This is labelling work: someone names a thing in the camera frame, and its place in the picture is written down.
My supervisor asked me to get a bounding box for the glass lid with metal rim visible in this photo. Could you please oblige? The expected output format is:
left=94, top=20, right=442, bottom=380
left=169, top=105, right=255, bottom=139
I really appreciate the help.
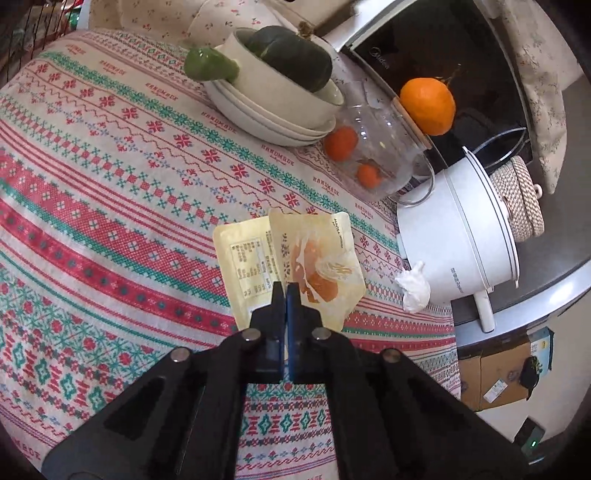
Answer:
left=397, top=126, right=529, bottom=206

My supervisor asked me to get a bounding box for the clear glass jar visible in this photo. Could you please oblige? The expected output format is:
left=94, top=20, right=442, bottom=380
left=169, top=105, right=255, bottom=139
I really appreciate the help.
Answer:
left=330, top=80, right=437, bottom=204

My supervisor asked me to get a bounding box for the black power adapter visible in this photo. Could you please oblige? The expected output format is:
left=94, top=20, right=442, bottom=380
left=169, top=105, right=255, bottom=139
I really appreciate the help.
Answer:
left=519, top=355, right=544, bottom=401

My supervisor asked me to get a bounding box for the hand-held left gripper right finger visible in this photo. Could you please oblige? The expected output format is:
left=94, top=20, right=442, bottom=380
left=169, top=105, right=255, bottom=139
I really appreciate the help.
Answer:
left=286, top=282, right=528, bottom=480

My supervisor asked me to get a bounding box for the dark green pumpkin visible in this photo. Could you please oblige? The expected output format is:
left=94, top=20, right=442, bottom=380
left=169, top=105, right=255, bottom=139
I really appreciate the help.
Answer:
left=243, top=25, right=334, bottom=93

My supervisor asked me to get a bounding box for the large orange fruit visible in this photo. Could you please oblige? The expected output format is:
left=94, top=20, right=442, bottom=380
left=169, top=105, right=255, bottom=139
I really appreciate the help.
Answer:
left=399, top=78, right=457, bottom=137

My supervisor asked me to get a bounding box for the crumpled white tissue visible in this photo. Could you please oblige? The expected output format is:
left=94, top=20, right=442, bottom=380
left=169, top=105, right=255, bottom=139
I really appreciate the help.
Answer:
left=394, top=261, right=433, bottom=313

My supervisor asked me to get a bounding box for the small orange fruit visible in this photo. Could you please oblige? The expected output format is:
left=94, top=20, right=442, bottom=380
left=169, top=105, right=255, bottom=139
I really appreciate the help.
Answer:
left=356, top=162, right=384, bottom=189
left=323, top=126, right=360, bottom=162

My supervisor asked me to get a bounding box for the red green patterned tablecloth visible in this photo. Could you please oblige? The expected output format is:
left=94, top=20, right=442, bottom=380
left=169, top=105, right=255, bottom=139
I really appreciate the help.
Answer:
left=0, top=28, right=462, bottom=480

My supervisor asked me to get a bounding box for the pale yellow food pouch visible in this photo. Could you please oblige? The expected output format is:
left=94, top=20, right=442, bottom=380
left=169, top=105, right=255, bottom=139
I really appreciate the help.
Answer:
left=212, top=210, right=368, bottom=334

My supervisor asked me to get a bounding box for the brown cardboard box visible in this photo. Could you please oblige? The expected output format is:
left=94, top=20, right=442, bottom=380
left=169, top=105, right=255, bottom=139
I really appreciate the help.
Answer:
left=457, top=339, right=546, bottom=412

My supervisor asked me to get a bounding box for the small green vegetable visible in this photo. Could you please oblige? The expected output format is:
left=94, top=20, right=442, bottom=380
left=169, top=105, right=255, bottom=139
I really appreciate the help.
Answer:
left=183, top=46, right=241, bottom=84

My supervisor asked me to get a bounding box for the blue and white box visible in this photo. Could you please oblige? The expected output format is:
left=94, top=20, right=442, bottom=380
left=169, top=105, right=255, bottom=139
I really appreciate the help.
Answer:
left=529, top=327, right=555, bottom=373

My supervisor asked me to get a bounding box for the beige ceramic bowl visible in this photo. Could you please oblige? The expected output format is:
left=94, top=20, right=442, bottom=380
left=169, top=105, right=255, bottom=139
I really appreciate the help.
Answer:
left=217, top=28, right=346, bottom=133

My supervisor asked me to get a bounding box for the woven trivet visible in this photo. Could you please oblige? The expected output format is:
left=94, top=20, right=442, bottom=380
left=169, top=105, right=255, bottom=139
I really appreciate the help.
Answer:
left=489, top=154, right=546, bottom=243

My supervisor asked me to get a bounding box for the floral cloth cover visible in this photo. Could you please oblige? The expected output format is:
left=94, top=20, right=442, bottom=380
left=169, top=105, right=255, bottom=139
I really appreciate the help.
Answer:
left=88, top=0, right=324, bottom=47
left=496, top=0, right=570, bottom=195

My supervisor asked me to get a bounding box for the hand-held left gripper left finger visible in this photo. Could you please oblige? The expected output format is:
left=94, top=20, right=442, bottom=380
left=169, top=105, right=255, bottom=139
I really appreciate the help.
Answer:
left=41, top=281, right=288, bottom=480

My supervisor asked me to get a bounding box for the white pot with handle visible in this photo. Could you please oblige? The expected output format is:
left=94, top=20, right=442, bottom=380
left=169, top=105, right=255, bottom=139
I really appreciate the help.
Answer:
left=396, top=147, right=522, bottom=334

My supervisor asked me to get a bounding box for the white plate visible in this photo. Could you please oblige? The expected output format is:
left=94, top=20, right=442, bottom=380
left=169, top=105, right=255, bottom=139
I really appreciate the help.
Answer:
left=217, top=99, right=327, bottom=148
left=203, top=78, right=337, bottom=140

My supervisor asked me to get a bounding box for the dark wire rack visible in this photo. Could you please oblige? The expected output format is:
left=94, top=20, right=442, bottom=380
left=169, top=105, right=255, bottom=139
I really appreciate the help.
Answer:
left=0, top=0, right=88, bottom=70

